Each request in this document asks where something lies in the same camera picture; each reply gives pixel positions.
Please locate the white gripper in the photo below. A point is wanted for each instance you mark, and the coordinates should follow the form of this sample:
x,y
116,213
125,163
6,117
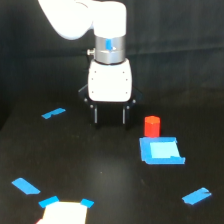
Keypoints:
x,y
110,84

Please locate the red hexagonal block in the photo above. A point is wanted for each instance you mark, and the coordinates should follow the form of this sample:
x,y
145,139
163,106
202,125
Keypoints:
x,y
152,126

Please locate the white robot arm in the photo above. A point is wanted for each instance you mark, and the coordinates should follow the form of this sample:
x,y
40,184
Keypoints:
x,y
72,19

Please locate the blue tape strip far left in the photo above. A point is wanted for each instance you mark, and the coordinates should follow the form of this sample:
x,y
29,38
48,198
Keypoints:
x,y
53,113

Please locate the blue tape strip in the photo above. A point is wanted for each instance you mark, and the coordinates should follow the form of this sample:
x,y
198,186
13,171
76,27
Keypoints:
x,y
25,186
53,113
196,196

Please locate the blue taped light square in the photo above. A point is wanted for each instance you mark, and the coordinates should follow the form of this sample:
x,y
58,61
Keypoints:
x,y
160,151

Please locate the blue tape on paper right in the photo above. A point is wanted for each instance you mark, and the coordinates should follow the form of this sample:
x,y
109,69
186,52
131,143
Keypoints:
x,y
88,203

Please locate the blue tape on paper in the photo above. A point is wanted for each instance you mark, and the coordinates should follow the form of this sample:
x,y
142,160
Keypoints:
x,y
88,203
48,201

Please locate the white paper sheet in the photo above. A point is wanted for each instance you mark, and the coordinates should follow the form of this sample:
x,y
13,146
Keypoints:
x,y
64,213

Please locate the blue tape on paper left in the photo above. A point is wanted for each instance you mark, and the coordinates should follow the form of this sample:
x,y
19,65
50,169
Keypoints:
x,y
48,201

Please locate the blue tape strip near left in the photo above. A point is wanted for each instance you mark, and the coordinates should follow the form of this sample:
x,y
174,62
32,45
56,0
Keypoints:
x,y
25,186

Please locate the blue tape strip near right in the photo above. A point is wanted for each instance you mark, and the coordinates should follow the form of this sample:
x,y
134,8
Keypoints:
x,y
196,196

